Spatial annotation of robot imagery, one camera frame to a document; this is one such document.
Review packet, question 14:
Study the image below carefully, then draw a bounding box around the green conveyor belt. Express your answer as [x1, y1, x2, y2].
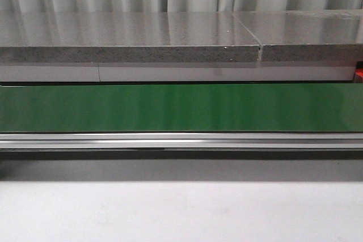
[1, 83, 362, 133]

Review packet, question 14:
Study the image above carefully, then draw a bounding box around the white cabinet front panel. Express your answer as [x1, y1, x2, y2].
[1, 62, 357, 82]

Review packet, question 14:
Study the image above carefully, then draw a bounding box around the grey stone slab right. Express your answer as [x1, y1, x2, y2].
[233, 10, 362, 66]

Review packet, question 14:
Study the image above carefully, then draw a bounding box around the grey stone countertop slab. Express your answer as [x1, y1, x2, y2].
[1, 12, 259, 63]

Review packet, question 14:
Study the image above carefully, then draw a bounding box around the red object at right edge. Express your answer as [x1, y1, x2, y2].
[353, 68, 363, 83]

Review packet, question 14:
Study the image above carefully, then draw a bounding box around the aluminium conveyor side rail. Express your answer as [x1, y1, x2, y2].
[1, 132, 362, 151]

